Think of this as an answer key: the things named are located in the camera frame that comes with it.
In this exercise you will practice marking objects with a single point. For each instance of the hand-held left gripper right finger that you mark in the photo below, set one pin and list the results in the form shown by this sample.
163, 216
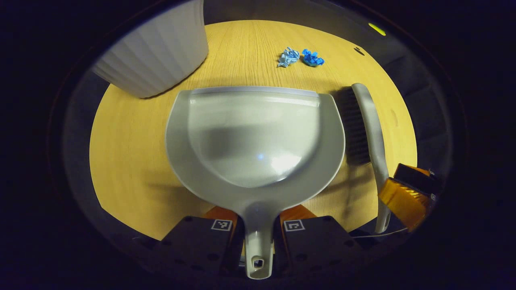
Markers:
314, 245

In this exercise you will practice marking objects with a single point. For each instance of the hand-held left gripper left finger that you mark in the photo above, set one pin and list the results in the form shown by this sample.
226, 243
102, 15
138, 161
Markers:
201, 245

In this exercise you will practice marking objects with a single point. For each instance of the light blue paper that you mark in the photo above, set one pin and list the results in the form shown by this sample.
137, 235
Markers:
288, 57

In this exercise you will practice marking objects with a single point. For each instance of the grey plastic dustpan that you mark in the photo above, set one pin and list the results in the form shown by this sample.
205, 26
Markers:
254, 137

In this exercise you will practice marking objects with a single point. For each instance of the small grey broom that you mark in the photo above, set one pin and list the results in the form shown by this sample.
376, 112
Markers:
373, 121

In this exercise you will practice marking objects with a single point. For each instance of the dark blue paper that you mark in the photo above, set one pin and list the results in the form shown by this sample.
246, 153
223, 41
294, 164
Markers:
312, 58

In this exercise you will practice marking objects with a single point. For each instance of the white ribbed garbage bin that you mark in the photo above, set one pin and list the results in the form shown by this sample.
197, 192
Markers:
161, 48

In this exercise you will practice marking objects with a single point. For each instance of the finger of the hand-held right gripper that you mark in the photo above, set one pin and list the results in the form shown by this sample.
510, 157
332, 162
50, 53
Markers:
403, 205
417, 179

